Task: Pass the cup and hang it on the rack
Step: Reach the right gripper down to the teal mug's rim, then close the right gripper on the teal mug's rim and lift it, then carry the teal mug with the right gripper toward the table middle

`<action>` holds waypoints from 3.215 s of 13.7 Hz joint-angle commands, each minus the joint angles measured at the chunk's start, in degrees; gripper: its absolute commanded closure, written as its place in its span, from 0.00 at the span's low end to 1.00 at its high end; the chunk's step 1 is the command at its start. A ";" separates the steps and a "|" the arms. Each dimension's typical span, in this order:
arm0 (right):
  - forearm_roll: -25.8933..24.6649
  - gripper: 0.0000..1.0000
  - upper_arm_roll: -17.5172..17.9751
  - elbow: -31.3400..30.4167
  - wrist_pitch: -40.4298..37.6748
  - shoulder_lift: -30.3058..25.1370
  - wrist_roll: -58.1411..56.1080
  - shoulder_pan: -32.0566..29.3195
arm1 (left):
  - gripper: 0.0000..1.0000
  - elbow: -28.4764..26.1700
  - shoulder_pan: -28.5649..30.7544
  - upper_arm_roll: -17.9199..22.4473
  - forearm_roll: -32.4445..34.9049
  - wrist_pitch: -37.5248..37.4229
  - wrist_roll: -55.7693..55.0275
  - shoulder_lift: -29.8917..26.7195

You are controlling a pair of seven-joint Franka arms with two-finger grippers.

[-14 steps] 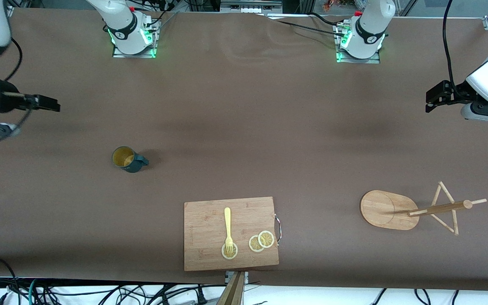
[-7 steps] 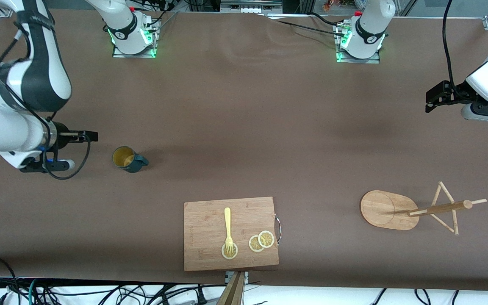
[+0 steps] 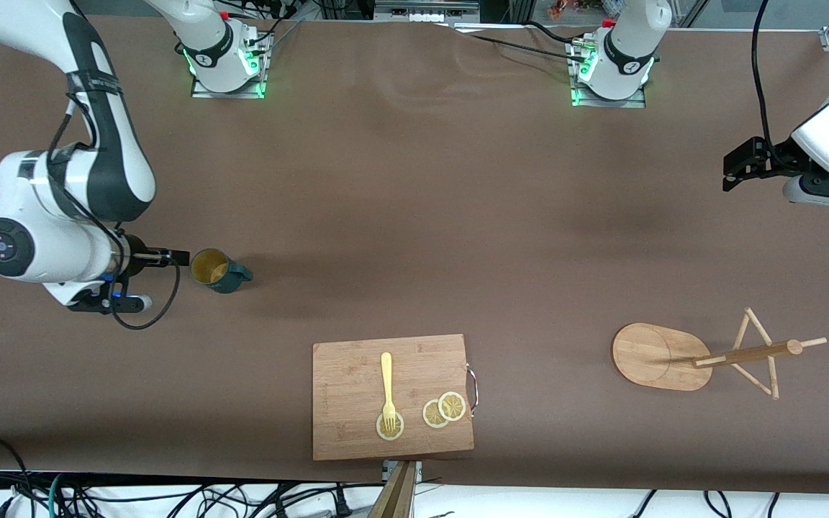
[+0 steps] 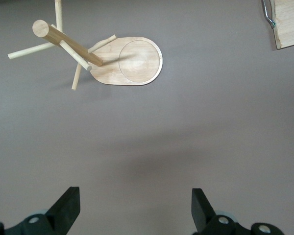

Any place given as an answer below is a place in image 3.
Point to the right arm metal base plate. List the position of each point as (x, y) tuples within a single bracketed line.
[(202, 92)]

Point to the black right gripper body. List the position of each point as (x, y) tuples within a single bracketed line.
[(134, 257)]

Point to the white power strip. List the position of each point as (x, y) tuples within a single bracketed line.
[(425, 14)]

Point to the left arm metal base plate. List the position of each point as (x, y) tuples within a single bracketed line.
[(637, 103)]

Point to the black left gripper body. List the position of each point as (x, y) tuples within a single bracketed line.
[(776, 155)]

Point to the yellow plastic fork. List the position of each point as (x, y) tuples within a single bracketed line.
[(386, 374)]

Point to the small metal bracket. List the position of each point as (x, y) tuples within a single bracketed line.
[(387, 471)]

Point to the wooden cup rack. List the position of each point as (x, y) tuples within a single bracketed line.
[(652, 356)]

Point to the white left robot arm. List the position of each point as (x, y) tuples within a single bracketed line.
[(630, 43)]

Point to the wooden cutting board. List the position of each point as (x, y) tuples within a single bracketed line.
[(350, 388)]

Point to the wooden beam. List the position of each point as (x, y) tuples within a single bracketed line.
[(394, 500)]

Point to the teal mug with yellow inside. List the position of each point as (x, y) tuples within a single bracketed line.
[(222, 284)]

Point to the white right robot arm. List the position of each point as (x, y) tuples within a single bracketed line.
[(62, 252)]

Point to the lemon slice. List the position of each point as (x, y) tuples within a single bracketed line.
[(394, 430), (430, 415), (452, 406)]

